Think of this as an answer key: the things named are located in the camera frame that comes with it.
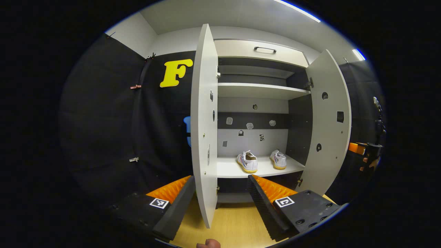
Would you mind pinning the pink clip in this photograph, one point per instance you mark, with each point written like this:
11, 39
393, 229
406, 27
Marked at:
135, 86

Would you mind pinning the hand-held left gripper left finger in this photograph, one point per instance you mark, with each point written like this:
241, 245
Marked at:
177, 213

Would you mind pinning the white shoe cabinet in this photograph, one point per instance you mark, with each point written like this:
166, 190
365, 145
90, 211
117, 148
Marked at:
241, 168

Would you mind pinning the white cabinet door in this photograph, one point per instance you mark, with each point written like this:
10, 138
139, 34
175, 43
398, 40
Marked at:
327, 131
203, 103

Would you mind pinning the white canvas shoe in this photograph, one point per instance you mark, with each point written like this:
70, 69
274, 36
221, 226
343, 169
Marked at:
279, 160
248, 164

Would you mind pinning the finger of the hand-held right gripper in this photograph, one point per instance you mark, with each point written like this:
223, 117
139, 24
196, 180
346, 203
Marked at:
355, 148

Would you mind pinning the white cabinet drawer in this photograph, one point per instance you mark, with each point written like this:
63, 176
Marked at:
241, 50

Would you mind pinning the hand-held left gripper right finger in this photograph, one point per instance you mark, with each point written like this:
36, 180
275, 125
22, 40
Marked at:
265, 213

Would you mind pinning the small ceiling light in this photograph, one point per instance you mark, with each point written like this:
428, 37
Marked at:
359, 54

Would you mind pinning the long ceiling light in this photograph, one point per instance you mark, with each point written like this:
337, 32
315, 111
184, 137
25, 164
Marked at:
299, 11

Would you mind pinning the white clip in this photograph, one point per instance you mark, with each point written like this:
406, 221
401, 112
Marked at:
133, 159

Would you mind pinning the black clip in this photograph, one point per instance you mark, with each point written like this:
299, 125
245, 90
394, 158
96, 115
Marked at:
151, 55

